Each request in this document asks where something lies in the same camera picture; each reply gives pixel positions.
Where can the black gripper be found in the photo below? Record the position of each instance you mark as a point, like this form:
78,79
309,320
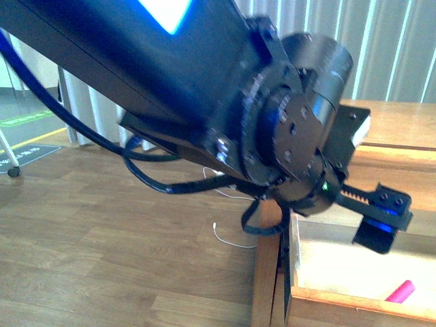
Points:
385,211

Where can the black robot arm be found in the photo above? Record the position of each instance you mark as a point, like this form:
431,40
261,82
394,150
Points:
215,99

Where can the grey floor sign mat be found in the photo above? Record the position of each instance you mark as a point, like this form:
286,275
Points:
27,154

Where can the pink marker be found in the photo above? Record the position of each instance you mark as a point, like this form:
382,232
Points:
402,292

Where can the wooden drawer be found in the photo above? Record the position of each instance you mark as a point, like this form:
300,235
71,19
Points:
338,283

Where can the white cart leg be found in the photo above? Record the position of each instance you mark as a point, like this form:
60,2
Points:
15,170

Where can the wooden nightstand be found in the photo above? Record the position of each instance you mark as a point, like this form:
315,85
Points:
398,152

